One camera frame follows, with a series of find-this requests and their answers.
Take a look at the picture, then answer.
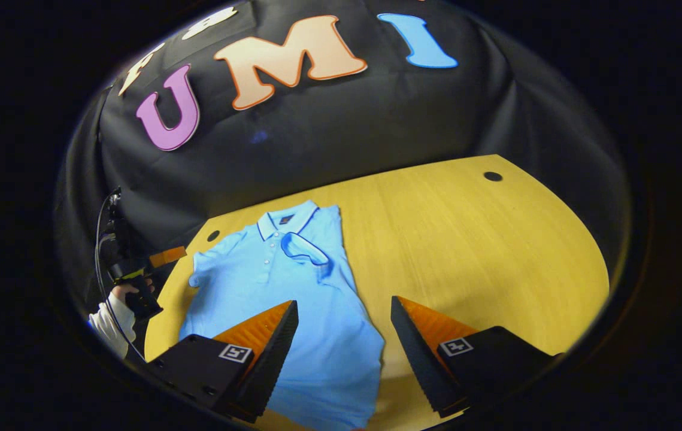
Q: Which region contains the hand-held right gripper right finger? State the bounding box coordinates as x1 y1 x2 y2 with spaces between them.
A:
390 296 562 418

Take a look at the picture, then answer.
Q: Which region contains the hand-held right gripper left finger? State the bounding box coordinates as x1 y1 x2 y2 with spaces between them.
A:
146 301 299 424

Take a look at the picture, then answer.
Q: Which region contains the light blue polo T-shirt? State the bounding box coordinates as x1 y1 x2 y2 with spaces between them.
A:
179 199 386 431

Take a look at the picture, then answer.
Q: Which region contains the black backdrop cloth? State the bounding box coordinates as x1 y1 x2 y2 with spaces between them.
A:
53 0 632 336

